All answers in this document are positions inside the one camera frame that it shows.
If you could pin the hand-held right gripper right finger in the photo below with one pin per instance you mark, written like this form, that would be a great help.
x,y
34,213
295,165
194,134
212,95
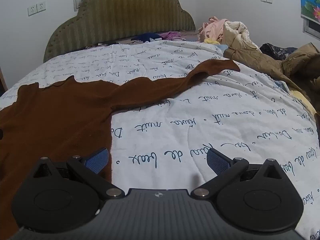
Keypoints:
x,y
218,161

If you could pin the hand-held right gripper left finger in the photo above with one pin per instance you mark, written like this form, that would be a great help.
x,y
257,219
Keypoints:
x,y
97,161

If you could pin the brown knit sweater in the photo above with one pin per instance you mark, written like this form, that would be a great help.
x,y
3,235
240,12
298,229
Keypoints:
x,y
62,117

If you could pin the white script-printed quilt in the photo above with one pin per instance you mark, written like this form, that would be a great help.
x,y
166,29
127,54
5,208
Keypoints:
x,y
200,110

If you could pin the light blue cloth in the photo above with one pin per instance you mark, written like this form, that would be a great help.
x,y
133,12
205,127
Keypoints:
x,y
281,86

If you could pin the pale yellow blanket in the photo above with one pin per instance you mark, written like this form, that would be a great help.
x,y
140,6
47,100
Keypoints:
x,y
303,102

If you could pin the tan jacket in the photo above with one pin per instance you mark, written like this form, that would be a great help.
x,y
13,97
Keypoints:
x,y
255,57

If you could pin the yellow cloth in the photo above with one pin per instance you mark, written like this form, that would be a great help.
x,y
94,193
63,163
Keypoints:
x,y
211,41

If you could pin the black patterned garment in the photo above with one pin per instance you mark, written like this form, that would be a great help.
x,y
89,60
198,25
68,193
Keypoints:
x,y
275,50

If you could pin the wooden framed glass door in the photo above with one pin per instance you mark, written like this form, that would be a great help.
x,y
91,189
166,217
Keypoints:
x,y
2,80

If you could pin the cream quilted jacket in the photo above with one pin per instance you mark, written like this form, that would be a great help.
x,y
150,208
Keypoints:
x,y
240,35

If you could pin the purple cloth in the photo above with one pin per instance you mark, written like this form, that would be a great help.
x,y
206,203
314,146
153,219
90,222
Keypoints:
x,y
172,35

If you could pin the navy cloth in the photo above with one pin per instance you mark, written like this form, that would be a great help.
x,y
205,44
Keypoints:
x,y
147,37

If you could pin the green padded headboard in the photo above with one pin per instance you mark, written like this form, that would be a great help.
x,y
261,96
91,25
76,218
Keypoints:
x,y
120,15

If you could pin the blue flower wall poster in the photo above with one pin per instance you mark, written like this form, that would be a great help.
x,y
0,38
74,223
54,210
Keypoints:
x,y
310,0

